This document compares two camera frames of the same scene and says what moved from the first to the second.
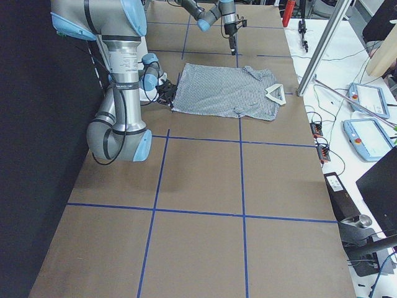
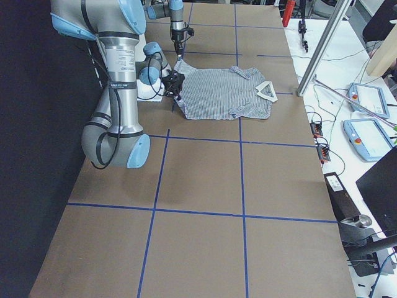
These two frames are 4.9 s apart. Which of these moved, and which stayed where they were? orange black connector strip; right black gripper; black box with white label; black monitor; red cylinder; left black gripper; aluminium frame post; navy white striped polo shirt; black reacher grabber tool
Moved: left black gripper; navy white striped polo shirt; right black gripper
Stayed: aluminium frame post; red cylinder; black box with white label; black reacher grabber tool; black monitor; orange black connector strip
